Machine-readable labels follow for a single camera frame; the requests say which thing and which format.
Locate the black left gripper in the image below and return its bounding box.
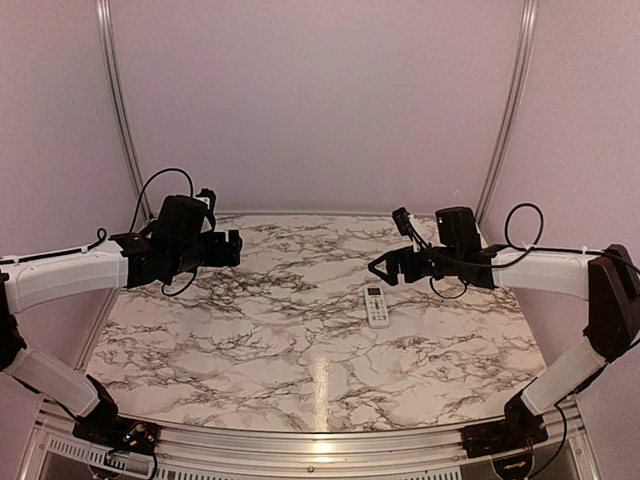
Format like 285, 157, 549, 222
170, 228, 243, 276

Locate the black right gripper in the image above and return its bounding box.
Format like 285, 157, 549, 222
368, 245, 461, 285

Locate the white air conditioner remote control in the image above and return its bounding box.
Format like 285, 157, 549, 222
363, 285, 390, 329

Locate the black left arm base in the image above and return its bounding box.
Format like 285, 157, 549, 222
72, 383, 159, 455

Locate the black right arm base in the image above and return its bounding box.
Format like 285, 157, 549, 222
461, 395, 549, 458

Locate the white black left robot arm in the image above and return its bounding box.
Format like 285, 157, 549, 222
1, 189, 243, 445

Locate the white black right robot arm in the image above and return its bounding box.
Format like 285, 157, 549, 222
368, 206, 639, 448

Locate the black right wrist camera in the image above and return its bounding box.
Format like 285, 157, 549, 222
392, 207, 414, 239

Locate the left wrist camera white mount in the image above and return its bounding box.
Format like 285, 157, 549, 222
196, 188, 217, 211

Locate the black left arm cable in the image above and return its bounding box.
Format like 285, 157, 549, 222
0, 167, 196, 299

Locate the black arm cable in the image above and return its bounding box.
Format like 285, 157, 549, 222
0, 167, 196, 299
407, 202, 616, 301

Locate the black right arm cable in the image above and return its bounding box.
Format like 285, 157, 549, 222
407, 202, 616, 301

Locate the left aluminium frame post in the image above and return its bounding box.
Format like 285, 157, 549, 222
96, 0, 153, 221

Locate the aluminium frame post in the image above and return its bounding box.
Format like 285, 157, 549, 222
476, 0, 539, 225
96, 0, 153, 221

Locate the right aluminium frame post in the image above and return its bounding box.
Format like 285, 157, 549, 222
476, 0, 539, 225

